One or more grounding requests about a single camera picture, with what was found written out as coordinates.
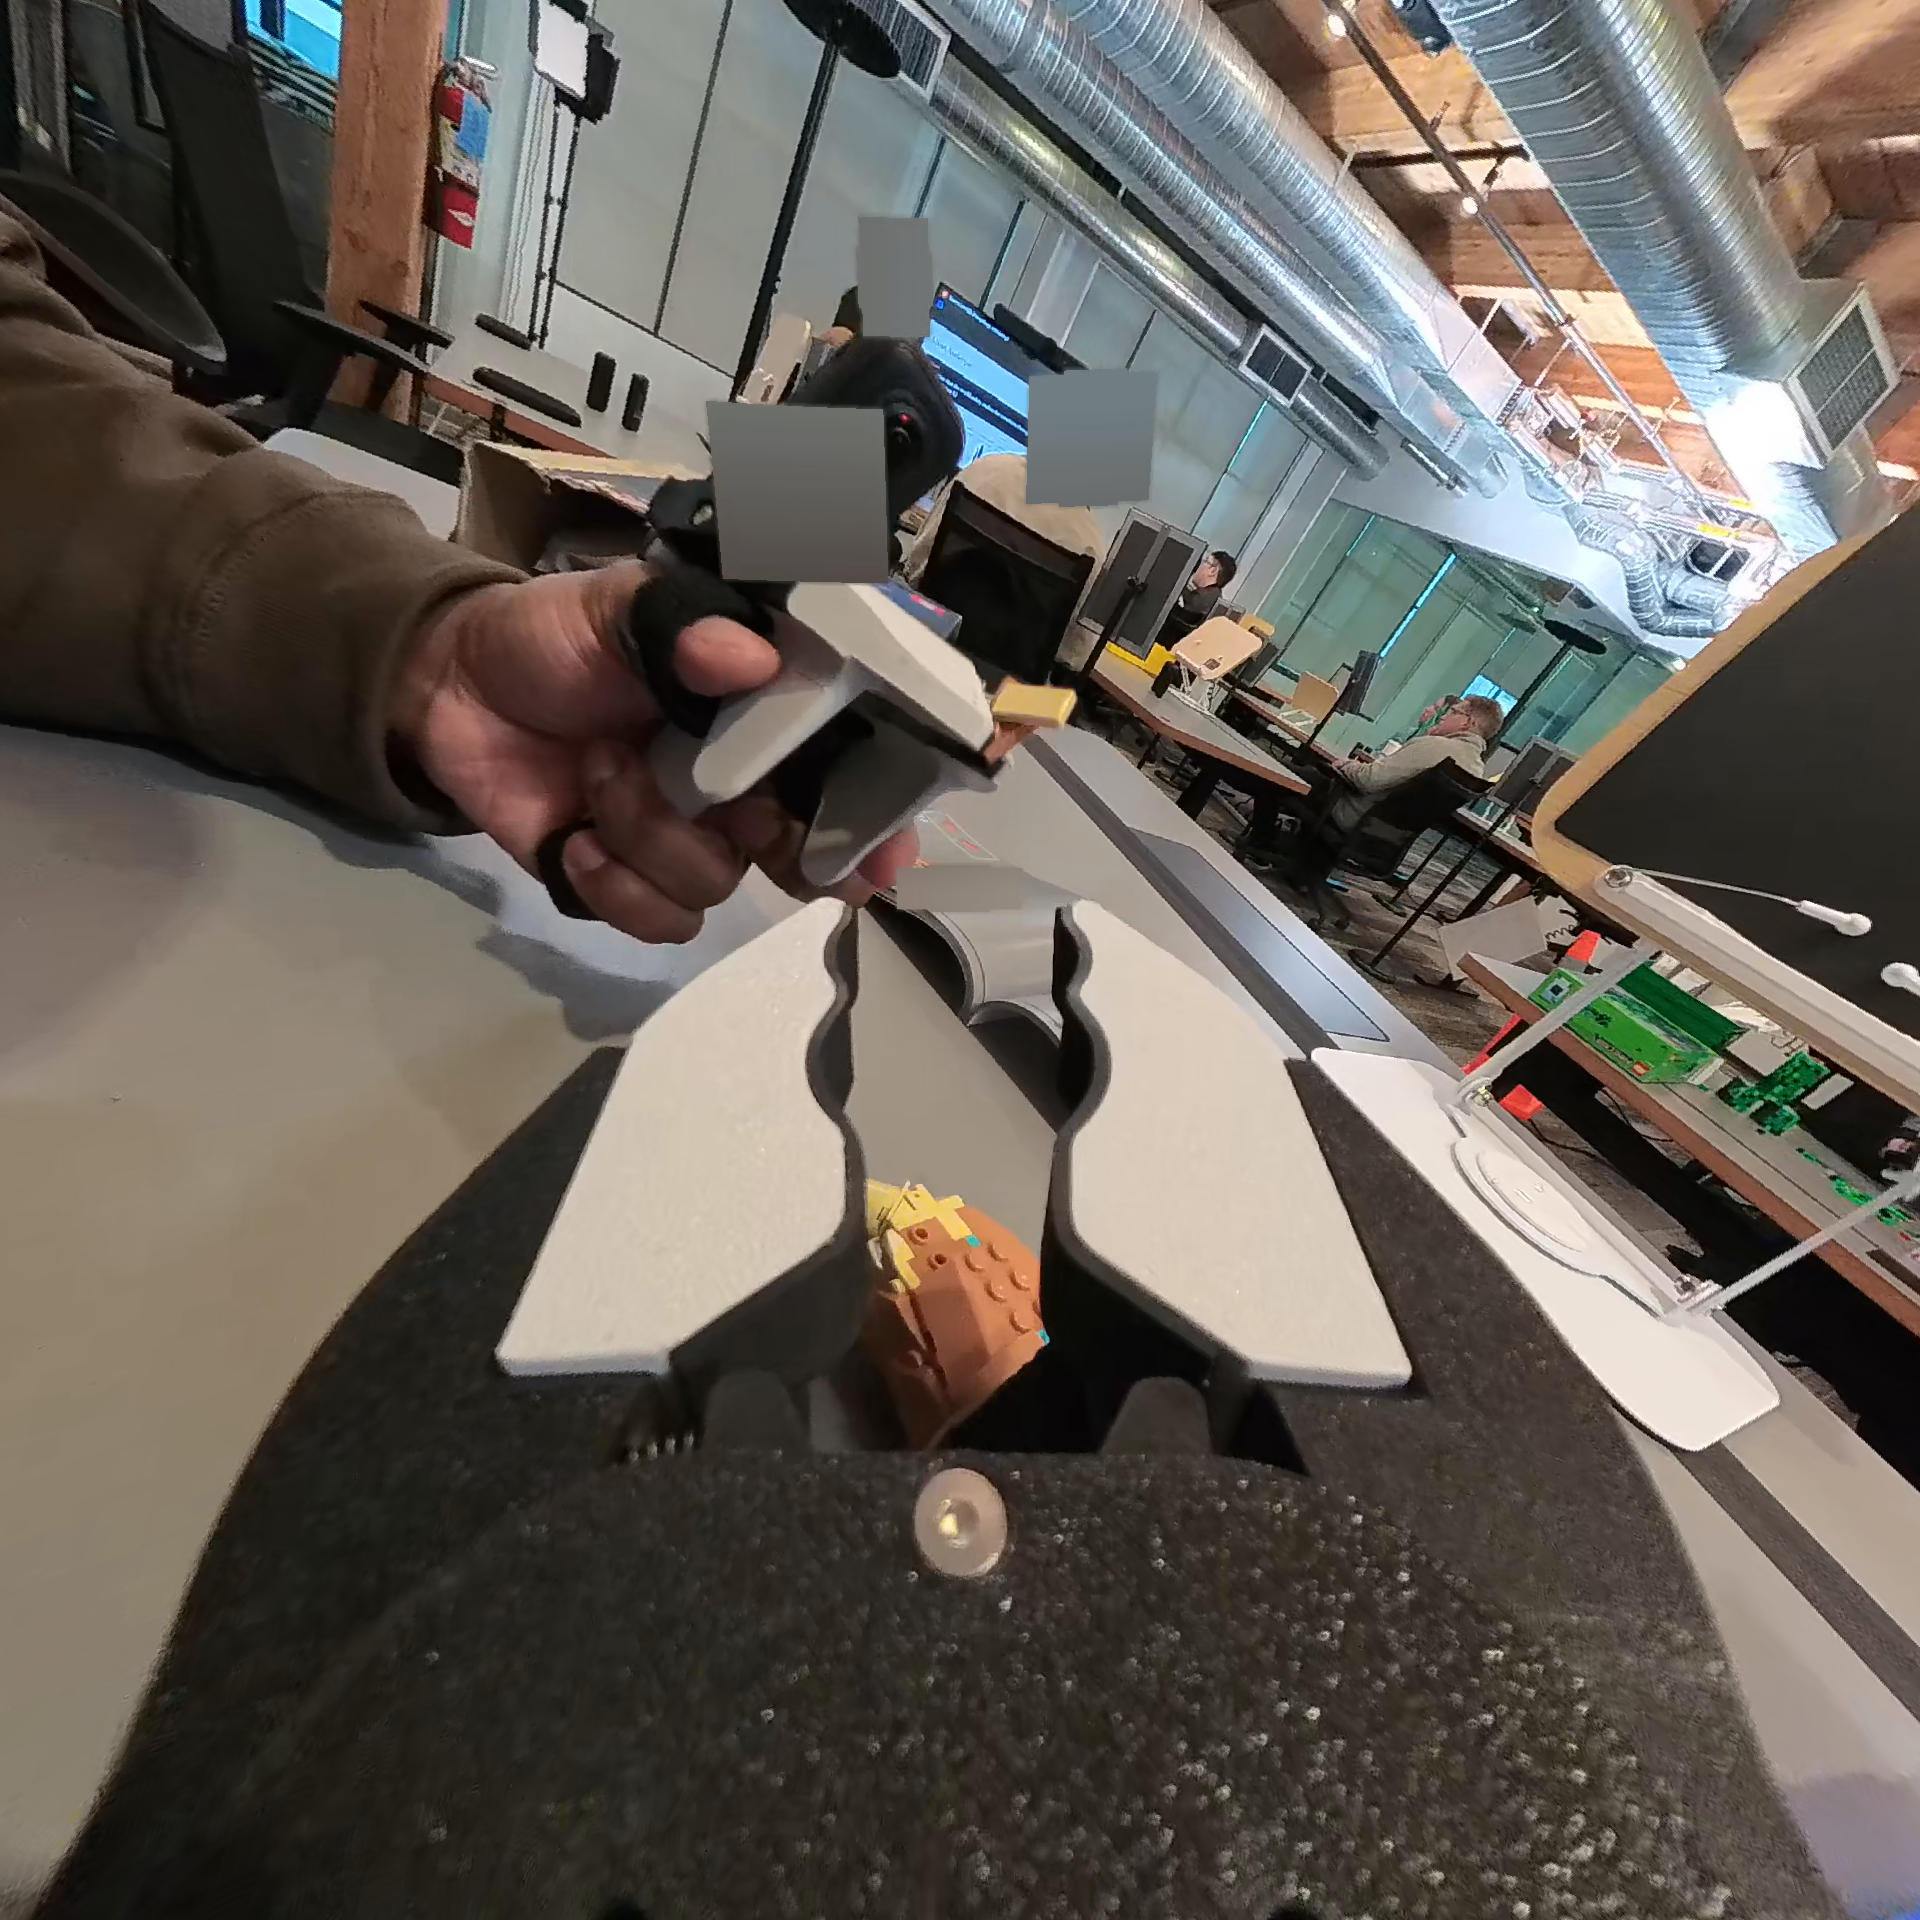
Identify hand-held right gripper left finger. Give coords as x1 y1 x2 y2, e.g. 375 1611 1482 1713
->
497 896 876 1379

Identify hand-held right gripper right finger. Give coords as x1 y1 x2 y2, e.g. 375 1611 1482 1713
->
1048 896 1416 1387

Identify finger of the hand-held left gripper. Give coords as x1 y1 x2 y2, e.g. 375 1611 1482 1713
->
800 731 1004 890
649 579 995 824

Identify person's left forearm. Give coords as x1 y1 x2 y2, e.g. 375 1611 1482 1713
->
0 195 529 834

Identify person's left hand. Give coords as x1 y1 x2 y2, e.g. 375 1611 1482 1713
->
394 563 923 952

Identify black office chair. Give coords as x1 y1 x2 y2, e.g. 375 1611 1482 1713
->
135 0 460 436
915 509 1099 684
0 171 232 395

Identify printed toy set box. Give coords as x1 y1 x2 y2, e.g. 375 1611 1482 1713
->
455 440 714 579

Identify grey instruction booklet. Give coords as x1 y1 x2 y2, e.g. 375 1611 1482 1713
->
862 809 1081 1051

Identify orange toy brick model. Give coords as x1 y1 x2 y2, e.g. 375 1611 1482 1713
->
862 1178 1048 1450

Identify presentation screen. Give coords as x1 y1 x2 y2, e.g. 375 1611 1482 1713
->
921 282 1081 459

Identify wooden office table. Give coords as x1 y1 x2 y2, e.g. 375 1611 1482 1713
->
1088 657 1361 865

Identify tan plywood chair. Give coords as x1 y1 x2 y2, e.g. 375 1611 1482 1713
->
1170 616 1279 705

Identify white panel stand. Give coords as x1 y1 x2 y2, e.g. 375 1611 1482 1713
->
1312 859 1920 1453

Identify red fire extinguisher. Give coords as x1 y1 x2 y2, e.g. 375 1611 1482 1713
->
427 60 490 250

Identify green box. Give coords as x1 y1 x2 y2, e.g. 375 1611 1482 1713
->
1529 961 1744 1087

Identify studio light panel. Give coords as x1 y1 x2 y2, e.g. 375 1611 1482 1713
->
532 0 622 127

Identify wooden edged work table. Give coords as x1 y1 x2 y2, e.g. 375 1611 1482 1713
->
1464 952 1920 1338

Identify black floor lamp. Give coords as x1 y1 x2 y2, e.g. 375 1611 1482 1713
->
731 0 903 401

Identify green brick pieces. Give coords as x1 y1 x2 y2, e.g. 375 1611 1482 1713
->
1727 1050 1878 1120

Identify black divider panel wooden rim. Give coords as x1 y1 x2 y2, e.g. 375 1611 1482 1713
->
1529 503 1920 1113

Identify wooden post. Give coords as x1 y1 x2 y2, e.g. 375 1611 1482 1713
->
328 0 454 410

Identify silver ventilation duct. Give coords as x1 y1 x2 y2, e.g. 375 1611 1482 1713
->
1424 0 1907 467
921 0 1503 490

